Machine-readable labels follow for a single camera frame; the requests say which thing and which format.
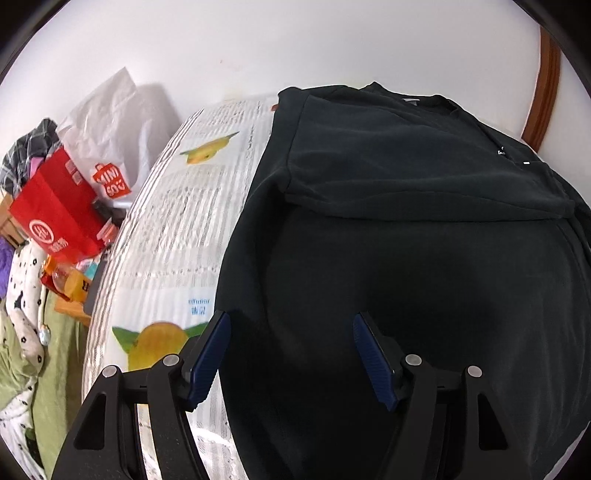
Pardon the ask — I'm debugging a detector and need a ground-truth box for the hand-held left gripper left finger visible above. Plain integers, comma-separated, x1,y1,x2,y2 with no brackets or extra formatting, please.
51,311,232,480

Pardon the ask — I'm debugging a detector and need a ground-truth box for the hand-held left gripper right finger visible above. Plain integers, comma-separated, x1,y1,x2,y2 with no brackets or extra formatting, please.
352,311,532,480

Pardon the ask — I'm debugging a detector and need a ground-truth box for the black T-shirt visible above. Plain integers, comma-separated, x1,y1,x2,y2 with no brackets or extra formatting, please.
215,82,591,480

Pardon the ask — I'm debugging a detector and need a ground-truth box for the fruit print lace tablecloth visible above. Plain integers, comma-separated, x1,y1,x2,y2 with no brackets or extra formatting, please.
82,95,583,480

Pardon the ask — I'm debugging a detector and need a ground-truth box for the green blanket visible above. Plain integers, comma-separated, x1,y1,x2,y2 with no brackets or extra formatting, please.
0,300,89,480

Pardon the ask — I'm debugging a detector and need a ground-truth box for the orange drink bottle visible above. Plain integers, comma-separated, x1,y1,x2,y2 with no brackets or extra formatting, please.
41,256,93,303

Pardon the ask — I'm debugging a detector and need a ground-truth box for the white black-dotted cloth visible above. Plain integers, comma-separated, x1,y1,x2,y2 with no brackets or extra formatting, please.
0,240,52,467

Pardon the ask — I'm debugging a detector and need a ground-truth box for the red paper bag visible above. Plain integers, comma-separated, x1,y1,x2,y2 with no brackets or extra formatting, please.
9,148,109,265

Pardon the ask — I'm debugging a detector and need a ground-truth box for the purple cloth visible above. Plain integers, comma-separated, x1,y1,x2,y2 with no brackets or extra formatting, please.
0,240,14,301

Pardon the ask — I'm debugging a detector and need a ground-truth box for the white plastic shopping bag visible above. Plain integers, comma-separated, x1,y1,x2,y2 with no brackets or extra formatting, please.
58,67,183,208

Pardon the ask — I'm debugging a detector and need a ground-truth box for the grey plaid cloth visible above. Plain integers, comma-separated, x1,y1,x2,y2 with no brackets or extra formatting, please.
1,117,61,195

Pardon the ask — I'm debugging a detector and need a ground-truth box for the brown wooden door frame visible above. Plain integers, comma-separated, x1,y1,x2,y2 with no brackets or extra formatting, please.
521,25,561,151

